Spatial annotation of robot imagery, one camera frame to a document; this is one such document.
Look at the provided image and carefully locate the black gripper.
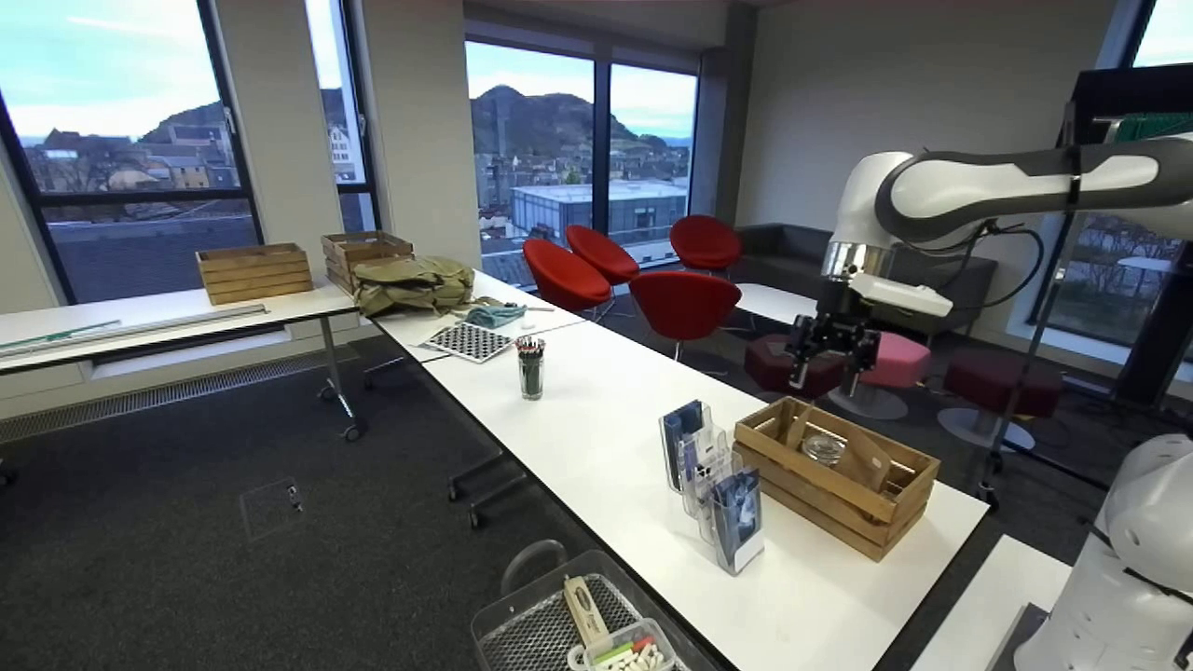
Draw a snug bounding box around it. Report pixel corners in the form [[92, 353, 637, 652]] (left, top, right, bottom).
[[787, 280, 885, 396]]

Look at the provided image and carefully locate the black tripod stand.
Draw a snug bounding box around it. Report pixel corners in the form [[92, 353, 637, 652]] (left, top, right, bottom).
[[973, 145, 1093, 501]]

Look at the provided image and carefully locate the dark red stool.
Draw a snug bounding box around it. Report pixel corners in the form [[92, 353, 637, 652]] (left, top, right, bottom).
[[741, 332, 860, 401], [936, 352, 1065, 454]]

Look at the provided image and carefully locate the pink stool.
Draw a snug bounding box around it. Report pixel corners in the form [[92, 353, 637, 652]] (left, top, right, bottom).
[[828, 328, 932, 426]]

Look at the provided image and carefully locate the plain brown paper bag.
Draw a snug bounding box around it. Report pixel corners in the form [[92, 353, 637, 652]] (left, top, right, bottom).
[[761, 401, 812, 450]]

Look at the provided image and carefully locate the white low table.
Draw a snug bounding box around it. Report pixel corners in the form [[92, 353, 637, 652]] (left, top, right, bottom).
[[732, 280, 826, 328]]

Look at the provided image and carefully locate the clear round jar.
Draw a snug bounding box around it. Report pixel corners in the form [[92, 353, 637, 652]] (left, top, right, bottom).
[[797, 426, 850, 469]]

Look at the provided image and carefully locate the brown paper bag with label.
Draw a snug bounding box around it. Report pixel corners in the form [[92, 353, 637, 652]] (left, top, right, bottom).
[[850, 440, 924, 501]]

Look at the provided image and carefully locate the dark sofa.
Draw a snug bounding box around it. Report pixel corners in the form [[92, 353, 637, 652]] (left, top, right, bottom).
[[737, 221, 1001, 338]]

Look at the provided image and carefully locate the wooden slat crate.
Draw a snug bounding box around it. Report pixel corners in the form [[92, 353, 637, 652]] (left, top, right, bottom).
[[732, 391, 945, 567]]

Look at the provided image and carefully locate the blue standing box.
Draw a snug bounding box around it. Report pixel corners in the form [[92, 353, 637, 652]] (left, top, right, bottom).
[[661, 399, 712, 493]]

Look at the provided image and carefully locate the blue white box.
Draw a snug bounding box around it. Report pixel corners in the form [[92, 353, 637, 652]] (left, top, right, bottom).
[[706, 467, 768, 575]]

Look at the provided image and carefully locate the dark cup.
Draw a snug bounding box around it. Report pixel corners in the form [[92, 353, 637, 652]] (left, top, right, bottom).
[[515, 332, 551, 401]]

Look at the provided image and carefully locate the teal flat item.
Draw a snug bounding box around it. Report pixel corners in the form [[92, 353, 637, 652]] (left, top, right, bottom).
[[460, 295, 535, 332]]

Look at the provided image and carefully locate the beige stick item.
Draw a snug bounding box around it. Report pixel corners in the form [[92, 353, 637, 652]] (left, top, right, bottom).
[[560, 575, 611, 650]]

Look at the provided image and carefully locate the white patterned box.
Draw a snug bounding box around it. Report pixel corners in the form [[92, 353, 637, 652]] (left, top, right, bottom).
[[566, 614, 689, 671]]

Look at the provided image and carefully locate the checkered pad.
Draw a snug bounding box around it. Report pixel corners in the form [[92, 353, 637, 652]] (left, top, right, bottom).
[[420, 321, 515, 367]]

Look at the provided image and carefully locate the green ribbed panel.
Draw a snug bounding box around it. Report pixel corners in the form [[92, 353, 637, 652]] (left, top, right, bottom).
[[1093, 108, 1193, 149]]

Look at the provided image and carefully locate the olive green bag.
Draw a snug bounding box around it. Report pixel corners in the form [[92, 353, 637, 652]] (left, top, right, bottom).
[[347, 252, 479, 321]]

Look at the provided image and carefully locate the light wooden crate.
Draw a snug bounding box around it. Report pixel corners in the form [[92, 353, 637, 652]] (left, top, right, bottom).
[[194, 240, 316, 309]]

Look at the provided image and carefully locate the white folding table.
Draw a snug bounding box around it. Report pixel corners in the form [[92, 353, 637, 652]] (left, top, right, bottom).
[[0, 280, 368, 442]]

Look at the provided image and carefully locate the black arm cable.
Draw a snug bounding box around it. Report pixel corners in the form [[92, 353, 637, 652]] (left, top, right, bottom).
[[955, 221, 1053, 312]]

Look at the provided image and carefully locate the black panel frame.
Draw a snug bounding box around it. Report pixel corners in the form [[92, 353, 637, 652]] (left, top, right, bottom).
[[1062, 62, 1193, 149]]

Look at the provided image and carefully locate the wire mesh basket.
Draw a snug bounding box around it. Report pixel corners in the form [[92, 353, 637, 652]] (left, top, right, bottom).
[[466, 536, 702, 671]]

